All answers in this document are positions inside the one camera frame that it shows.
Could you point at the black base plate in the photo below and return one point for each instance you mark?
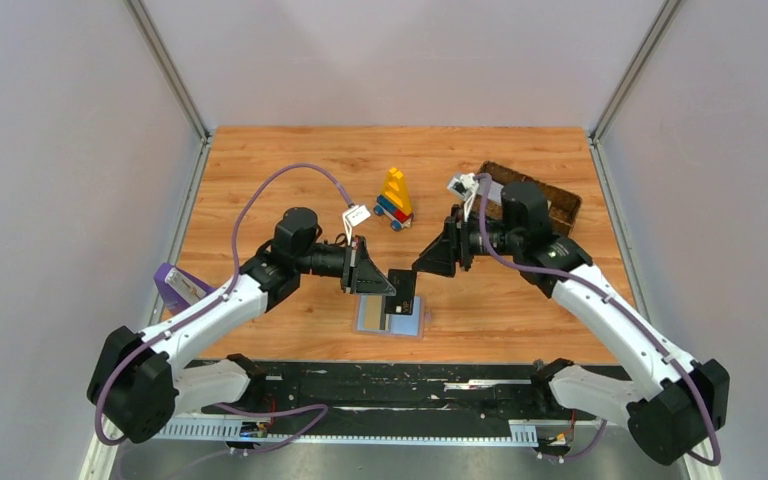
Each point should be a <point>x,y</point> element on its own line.
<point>406,399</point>

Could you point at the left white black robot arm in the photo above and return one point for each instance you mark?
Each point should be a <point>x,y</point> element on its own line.
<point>143,379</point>

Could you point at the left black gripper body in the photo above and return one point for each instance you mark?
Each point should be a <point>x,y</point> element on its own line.
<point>349,264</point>

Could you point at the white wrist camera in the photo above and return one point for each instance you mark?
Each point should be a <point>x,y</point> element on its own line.
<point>463,186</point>
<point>355,215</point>

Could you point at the beige card with stripe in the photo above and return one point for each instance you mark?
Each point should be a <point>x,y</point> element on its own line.
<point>375,317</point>

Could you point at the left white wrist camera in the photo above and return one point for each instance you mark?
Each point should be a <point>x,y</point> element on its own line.
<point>355,215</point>

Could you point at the purple box with card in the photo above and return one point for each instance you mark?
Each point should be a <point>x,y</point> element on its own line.
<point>178,288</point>

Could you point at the pink card holder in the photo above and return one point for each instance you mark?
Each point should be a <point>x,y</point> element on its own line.
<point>403,326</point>

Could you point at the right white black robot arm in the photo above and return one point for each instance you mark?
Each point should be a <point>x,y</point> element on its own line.
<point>671,403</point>

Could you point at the woven brown divided basket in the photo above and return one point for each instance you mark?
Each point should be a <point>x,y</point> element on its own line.
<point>564,206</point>

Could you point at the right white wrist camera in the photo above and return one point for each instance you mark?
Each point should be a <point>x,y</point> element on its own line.
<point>463,186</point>

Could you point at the colourful toy block car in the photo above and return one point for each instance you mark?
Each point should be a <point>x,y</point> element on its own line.
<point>394,201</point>

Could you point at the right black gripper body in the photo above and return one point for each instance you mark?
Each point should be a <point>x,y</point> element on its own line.
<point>459,240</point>

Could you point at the grey credit card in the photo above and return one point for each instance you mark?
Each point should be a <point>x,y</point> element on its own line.
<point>402,302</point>

